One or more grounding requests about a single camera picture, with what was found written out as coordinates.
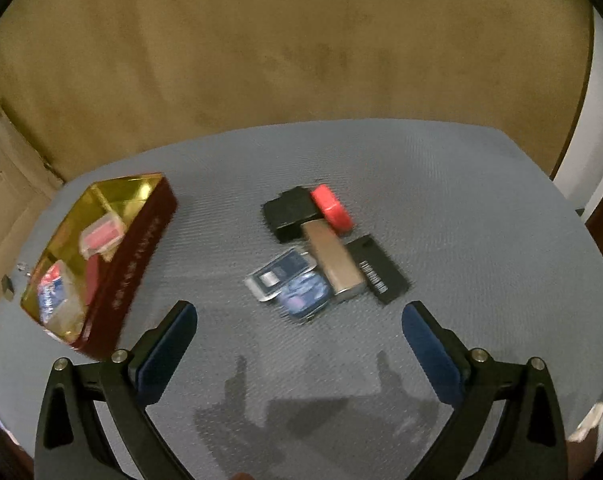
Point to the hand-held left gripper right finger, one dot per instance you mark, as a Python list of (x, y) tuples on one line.
[(431, 355)]

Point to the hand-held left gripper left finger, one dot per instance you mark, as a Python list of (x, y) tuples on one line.
[(164, 355)]

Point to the red tin box gold interior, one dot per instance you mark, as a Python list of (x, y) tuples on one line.
[(131, 270)]

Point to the black rectangular card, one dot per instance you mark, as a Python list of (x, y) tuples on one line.
[(379, 270)]

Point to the dark red box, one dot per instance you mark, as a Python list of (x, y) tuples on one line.
[(92, 277)]

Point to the clear box blue red label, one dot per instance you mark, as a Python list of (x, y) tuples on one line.
[(56, 296)]

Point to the clear box red contents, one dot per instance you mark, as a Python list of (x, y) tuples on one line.
[(101, 236)]

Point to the tan metallic rectangular bar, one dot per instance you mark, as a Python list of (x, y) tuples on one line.
[(334, 260)]

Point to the round blue patterned tin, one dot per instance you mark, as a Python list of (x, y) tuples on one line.
[(304, 296)]

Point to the small red plastic tag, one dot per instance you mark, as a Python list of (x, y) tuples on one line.
[(332, 210)]

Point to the black charger adapter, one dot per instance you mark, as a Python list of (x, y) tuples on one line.
[(289, 212)]

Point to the grey honeycomb mat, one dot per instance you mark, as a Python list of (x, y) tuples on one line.
[(301, 400)]

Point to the small clear glass bottle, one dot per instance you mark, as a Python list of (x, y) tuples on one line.
[(21, 267)]

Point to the crumpled white paper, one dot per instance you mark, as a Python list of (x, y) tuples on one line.
[(589, 422)]

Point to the torn brown cardboard sheet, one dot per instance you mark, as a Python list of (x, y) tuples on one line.
[(6, 200)]

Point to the tan suede backrest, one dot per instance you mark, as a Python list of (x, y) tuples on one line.
[(291, 45)]

